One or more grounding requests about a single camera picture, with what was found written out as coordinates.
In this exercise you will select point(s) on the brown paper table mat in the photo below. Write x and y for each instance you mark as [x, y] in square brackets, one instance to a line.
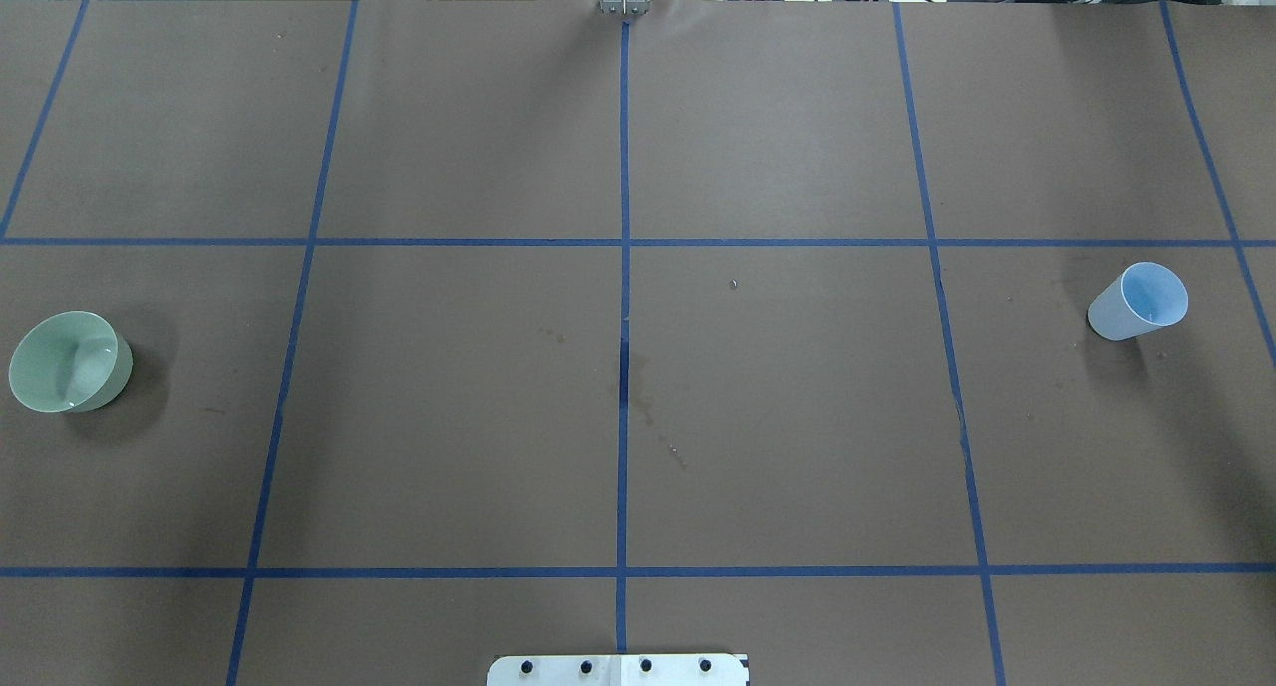
[474, 329]

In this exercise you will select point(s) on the pale green ceramic bowl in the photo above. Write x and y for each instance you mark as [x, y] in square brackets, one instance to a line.
[72, 362]

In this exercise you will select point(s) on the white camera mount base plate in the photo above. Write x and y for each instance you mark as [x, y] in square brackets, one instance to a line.
[621, 669]

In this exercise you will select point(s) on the light blue plastic cup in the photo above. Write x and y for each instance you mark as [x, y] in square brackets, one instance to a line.
[1145, 297]

